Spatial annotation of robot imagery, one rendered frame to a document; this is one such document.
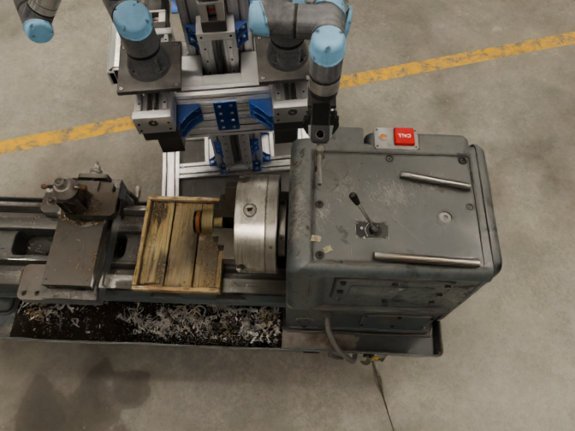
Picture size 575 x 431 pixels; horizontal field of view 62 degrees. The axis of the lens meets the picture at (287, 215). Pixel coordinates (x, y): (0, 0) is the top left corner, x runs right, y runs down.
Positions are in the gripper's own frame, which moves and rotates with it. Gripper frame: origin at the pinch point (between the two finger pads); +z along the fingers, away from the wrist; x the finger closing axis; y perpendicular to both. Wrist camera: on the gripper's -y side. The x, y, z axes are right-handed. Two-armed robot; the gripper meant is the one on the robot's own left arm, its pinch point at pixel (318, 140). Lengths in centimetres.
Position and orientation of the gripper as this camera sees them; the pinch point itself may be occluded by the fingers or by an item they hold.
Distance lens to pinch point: 133.5
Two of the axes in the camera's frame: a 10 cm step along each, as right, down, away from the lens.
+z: 0.0, 4.3, 9.0
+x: -10.0, -0.1, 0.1
